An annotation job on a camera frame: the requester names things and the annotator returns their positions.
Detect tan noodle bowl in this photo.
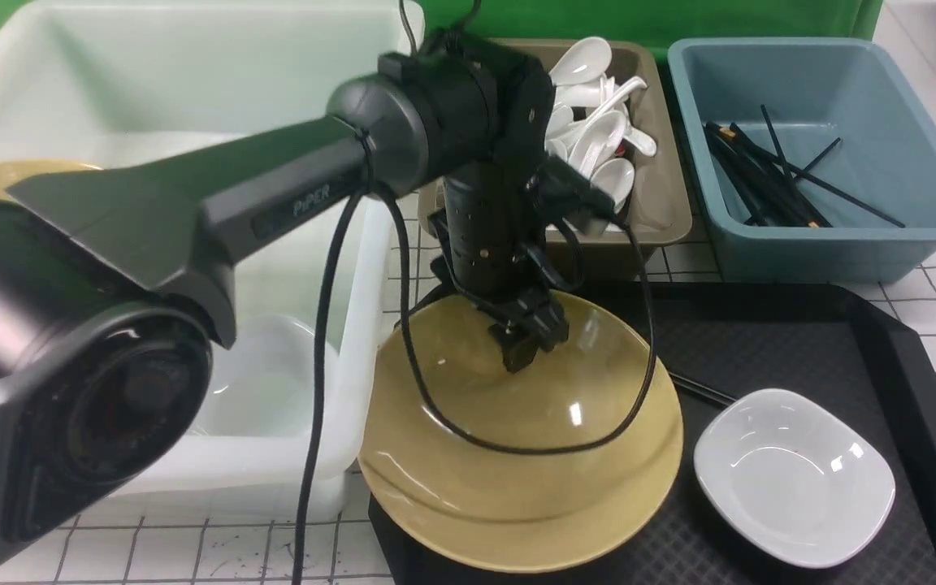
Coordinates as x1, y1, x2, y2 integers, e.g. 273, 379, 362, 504
359, 293, 683, 574

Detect white square dish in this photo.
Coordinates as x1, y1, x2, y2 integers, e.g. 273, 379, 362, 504
692, 388, 896, 570

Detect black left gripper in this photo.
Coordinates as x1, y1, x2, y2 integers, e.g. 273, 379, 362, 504
429, 162, 569, 373

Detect black chopsticks in bin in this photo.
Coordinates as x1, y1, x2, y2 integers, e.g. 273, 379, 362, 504
703, 105, 905, 229

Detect blue chopstick bin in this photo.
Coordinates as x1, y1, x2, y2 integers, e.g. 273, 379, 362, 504
666, 37, 936, 283

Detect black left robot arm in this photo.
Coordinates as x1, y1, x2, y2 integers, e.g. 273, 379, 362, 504
0, 28, 554, 564

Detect black chopstick pair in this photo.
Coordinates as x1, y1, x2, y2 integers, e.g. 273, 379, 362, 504
669, 371, 736, 409

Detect white dish in tub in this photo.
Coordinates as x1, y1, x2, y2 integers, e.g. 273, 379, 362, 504
187, 314, 314, 438

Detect olive green spoon bin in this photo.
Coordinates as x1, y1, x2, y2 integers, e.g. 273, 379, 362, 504
418, 38, 692, 280

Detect black plastic tray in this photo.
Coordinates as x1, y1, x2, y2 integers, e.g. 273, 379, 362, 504
369, 283, 936, 584

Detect pile of white spoons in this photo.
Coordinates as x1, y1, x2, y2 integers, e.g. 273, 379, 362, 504
546, 37, 658, 212

